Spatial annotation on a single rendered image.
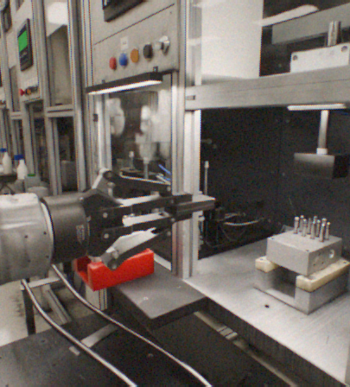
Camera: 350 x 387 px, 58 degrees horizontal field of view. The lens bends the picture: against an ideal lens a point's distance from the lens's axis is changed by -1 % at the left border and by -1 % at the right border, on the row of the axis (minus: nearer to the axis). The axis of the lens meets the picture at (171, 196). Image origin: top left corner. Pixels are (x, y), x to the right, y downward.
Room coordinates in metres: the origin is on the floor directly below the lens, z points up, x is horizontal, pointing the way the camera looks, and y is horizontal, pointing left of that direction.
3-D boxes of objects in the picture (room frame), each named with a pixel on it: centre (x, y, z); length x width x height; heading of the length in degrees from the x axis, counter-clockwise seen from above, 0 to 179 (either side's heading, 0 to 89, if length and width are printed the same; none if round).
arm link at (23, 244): (0.31, 0.16, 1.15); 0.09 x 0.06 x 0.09; 35
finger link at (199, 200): (0.45, -0.03, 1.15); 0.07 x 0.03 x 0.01; 125
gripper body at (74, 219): (0.36, 0.10, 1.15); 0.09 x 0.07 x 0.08; 125
